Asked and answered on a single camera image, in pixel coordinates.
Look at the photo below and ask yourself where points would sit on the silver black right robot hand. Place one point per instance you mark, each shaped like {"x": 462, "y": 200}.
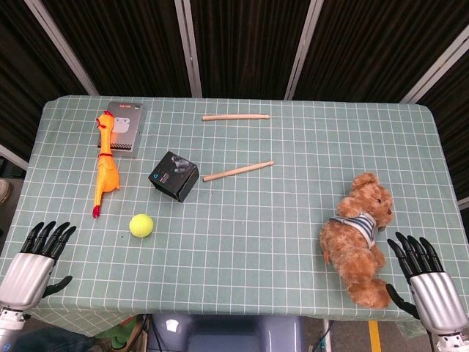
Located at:
{"x": 438, "y": 297}

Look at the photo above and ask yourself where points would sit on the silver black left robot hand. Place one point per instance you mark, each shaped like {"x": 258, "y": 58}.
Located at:
{"x": 27, "y": 276}

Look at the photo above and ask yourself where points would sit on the small yellow ball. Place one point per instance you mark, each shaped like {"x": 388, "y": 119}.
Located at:
{"x": 141, "y": 226}

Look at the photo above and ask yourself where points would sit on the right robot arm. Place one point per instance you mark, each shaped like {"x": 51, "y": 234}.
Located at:
{"x": 452, "y": 342}

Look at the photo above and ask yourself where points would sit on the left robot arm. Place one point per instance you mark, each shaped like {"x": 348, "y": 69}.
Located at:
{"x": 11, "y": 320}

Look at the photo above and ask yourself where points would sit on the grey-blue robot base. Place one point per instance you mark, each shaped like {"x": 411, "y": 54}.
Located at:
{"x": 227, "y": 333}

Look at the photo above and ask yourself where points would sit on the black cardboard box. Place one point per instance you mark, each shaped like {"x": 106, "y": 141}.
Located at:
{"x": 174, "y": 176}

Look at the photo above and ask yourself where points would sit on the grey earbuds box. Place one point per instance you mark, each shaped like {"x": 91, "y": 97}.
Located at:
{"x": 128, "y": 128}

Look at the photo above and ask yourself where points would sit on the yellow floor tape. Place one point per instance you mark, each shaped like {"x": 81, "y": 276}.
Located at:
{"x": 374, "y": 335}

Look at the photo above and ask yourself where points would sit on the shoe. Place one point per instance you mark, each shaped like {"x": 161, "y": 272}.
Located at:
{"x": 3, "y": 190}

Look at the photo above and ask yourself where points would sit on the brown teddy bear striped shirt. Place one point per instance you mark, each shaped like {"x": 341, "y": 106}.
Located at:
{"x": 351, "y": 249}

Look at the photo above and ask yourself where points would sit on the green plastic bag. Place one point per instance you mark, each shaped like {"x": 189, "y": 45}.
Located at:
{"x": 117, "y": 328}

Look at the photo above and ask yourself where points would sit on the white table leg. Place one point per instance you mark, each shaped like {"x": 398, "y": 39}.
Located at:
{"x": 327, "y": 335}

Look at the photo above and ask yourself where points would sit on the orange rubber chicken toy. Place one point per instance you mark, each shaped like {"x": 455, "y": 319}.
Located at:
{"x": 106, "y": 172}

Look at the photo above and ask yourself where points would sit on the green checked tablecloth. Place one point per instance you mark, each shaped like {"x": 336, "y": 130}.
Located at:
{"x": 256, "y": 238}

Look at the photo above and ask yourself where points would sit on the wooden drumstick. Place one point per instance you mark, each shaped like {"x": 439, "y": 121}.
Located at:
{"x": 238, "y": 171}
{"x": 234, "y": 117}

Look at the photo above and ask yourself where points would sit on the dark partition panel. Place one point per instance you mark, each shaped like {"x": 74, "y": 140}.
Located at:
{"x": 128, "y": 44}
{"x": 249, "y": 44}
{"x": 377, "y": 44}

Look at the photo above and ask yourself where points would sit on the white partition frame post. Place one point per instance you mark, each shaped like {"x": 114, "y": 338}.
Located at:
{"x": 436, "y": 66}
{"x": 62, "y": 45}
{"x": 188, "y": 47}
{"x": 302, "y": 51}

